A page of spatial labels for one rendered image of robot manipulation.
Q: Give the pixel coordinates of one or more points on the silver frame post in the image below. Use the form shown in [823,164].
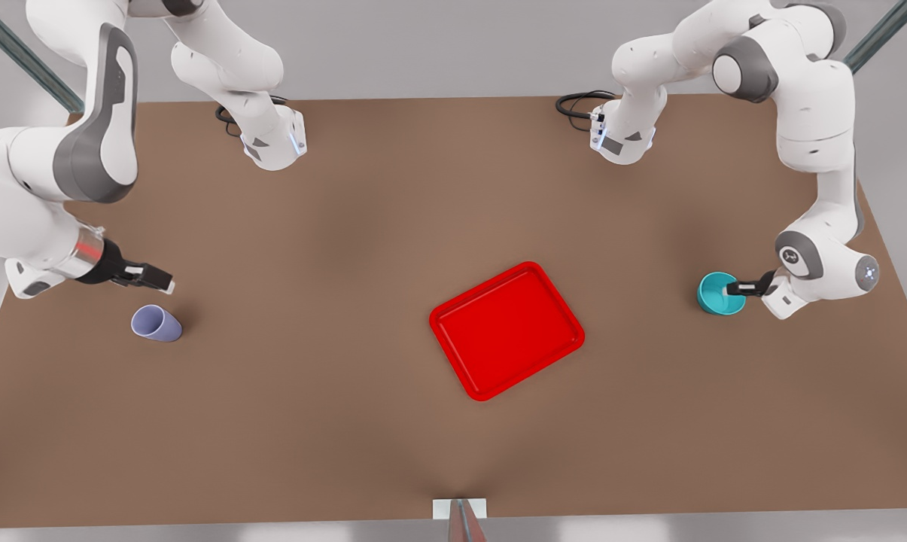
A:
[465,523]
[24,56]
[882,34]

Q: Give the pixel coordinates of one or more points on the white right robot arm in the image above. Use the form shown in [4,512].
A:
[99,143]

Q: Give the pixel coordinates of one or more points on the purple cup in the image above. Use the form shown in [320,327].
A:
[156,324]

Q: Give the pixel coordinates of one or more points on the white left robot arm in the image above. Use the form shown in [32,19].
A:
[807,113]

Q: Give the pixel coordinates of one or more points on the teal bowl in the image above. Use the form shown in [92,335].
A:
[713,293]

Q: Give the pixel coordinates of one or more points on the red tray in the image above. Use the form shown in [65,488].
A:
[506,331]

